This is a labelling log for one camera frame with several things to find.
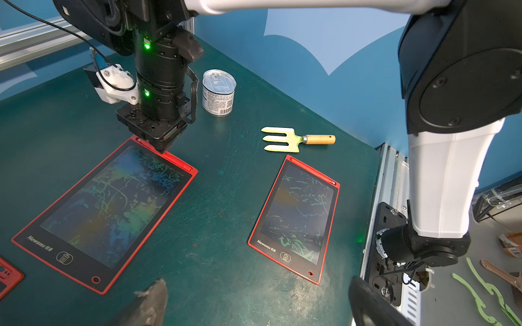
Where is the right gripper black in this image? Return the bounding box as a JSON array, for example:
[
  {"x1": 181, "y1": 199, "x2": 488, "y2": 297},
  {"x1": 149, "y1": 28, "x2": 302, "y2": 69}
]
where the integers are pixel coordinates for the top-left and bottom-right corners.
[{"x1": 116, "y1": 96, "x2": 192, "y2": 153}]

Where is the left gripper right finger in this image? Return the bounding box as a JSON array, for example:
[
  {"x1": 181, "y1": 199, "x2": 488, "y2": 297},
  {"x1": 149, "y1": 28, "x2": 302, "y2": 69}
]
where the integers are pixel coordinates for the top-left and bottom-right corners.
[{"x1": 349, "y1": 276, "x2": 412, "y2": 326}]

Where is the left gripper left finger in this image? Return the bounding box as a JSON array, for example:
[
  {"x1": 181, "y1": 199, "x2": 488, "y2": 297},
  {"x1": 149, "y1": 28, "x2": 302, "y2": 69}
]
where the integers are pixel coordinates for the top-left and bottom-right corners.
[{"x1": 107, "y1": 278, "x2": 169, "y2": 326}]

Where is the red tablet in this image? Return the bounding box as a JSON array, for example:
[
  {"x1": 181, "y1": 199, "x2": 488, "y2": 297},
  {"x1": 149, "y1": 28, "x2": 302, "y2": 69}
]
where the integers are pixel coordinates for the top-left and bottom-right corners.
[
  {"x1": 247, "y1": 156, "x2": 341, "y2": 285},
  {"x1": 12, "y1": 137, "x2": 198, "y2": 295},
  {"x1": 0, "y1": 258, "x2": 24, "y2": 299}
]

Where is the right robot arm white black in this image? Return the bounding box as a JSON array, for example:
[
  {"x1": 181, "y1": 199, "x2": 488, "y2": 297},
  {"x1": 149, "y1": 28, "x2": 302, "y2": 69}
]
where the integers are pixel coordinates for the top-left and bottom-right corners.
[{"x1": 54, "y1": 1, "x2": 521, "y2": 267}]

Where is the silver tin can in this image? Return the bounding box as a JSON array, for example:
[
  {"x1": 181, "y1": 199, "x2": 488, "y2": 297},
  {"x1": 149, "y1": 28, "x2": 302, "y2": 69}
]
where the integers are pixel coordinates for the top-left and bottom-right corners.
[{"x1": 203, "y1": 69, "x2": 237, "y2": 117}]

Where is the green plastic hanger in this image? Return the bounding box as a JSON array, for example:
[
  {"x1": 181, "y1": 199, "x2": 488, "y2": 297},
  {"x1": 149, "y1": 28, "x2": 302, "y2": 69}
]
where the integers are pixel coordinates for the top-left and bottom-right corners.
[{"x1": 451, "y1": 256, "x2": 522, "y2": 326}]

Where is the brown litter scoop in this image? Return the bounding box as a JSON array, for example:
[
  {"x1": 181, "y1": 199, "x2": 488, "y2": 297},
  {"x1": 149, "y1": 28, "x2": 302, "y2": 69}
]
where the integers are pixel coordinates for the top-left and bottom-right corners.
[{"x1": 480, "y1": 259, "x2": 521, "y2": 309}]

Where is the brown coffee bottle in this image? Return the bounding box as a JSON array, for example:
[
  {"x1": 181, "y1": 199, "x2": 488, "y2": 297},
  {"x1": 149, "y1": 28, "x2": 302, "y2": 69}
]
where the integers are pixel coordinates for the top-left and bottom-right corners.
[{"x1": 499, "y1": 232, "x2": 522, "y2": 258}]

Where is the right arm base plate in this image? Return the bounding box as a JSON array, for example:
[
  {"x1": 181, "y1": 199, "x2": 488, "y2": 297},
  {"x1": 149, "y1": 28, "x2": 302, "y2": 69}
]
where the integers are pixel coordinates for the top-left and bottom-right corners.
[{"x1": 364, "y1": 202, "x2": 407, "y2": 307}]

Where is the aluminium rail frame front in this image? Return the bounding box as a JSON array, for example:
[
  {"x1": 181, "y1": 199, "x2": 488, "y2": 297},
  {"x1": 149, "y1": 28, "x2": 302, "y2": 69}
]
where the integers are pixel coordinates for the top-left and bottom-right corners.
[{"x1": 360, "y1": 143, "x2": 421, "y2": 325}]

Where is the green garden fork wooden handle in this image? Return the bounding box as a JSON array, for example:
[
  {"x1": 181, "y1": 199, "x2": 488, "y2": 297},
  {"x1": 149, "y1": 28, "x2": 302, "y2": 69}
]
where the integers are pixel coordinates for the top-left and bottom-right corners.
[{"x1": 261, "y1": 127, "x2": 337, "y2": 153}]

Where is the aluminium back rail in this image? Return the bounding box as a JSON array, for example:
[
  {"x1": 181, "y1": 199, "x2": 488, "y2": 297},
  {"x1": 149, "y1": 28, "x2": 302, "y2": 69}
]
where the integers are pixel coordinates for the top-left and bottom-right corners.
[{"x1": 1, "y1": 17, "x2": 90, "y2": 71}]

